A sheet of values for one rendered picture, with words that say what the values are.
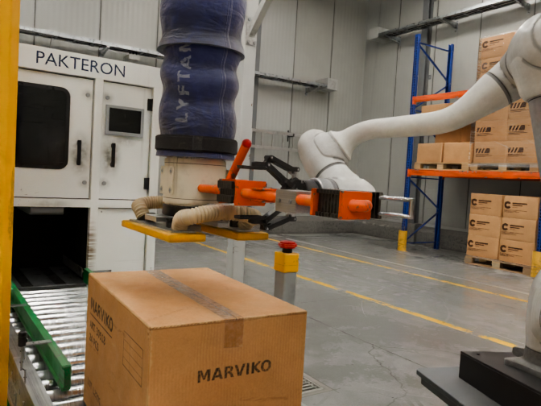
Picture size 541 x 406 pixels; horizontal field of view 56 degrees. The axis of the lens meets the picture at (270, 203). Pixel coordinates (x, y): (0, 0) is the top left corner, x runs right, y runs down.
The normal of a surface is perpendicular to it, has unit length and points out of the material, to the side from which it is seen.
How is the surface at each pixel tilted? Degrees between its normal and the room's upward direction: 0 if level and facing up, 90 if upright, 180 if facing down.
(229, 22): 100
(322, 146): 63
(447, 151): 90
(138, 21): 90
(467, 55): 90
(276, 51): 90
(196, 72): 70
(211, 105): 76
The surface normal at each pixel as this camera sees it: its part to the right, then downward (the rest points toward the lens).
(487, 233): -0.83, 0.05
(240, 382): 0.52, 0.07
